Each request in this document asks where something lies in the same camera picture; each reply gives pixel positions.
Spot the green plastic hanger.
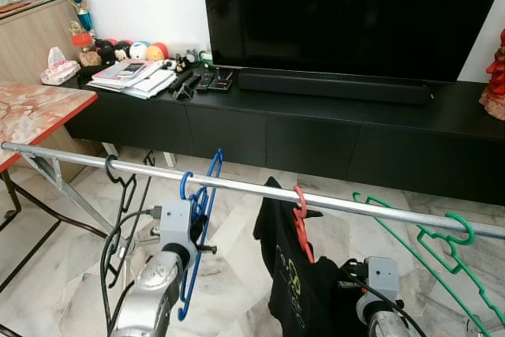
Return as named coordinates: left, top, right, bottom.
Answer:
left=352, top=191, right=505, bottom=326

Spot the light wooden sideboard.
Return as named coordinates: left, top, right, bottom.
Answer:
left=0, top=0, right=105, bottom=184

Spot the black logo T-shirt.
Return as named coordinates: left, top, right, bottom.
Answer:
left=252, top=177, right=372, bottom=337

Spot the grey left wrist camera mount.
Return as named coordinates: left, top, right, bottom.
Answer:
left=155, top=199, right=198, bottom=253

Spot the small green toy figure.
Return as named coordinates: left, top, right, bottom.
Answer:
left=197, top=50, right=215, bottom=69

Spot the large black television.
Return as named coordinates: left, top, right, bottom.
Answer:
left=201, top=0, right=505, bottom=83

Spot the jar with red lid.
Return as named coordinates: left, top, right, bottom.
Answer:
left=69, top=31, right=103, bottom=68

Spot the long black TV console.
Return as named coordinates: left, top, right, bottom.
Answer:
left=62, top=65, right=505, bottom=205

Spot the pink white tissue pack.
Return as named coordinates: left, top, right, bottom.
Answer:
left=39, top=47, right=82, bottom=87

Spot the black folding stand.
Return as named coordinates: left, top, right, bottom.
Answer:
left=172, top=75, right=203, bottom=102

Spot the black soundbar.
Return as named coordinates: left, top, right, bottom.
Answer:
left=237, top=69, right=434, bottom=107

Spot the red Ganesha statue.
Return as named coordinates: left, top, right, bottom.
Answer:
left=479, top=29, right=505, bottom=121

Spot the blue plastic hanger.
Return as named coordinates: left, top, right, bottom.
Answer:
left=175, top=148, right=226, bottom=322

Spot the red plastic hanger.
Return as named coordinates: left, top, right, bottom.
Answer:
left=292, top=185, right=316, bottom=264

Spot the white toy ball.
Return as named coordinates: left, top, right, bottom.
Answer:
left=129, top=41, right=150, bottom=61

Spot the stack of white papers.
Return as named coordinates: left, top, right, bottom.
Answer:
left=87, top=58, right=179, bottom=101

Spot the gold trophy with blue ball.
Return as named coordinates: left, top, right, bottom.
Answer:
left=54, top=0, right=95, bottom=54

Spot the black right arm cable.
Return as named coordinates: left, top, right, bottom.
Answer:
left=343, top=274, right=431, bottom=337

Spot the orange toy ball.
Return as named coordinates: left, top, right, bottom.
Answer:
left=148, top=42, right=170, bottom=62

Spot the silver metal clothes rack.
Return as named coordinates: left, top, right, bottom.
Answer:
left=0, top=140, right=505, bottom=336

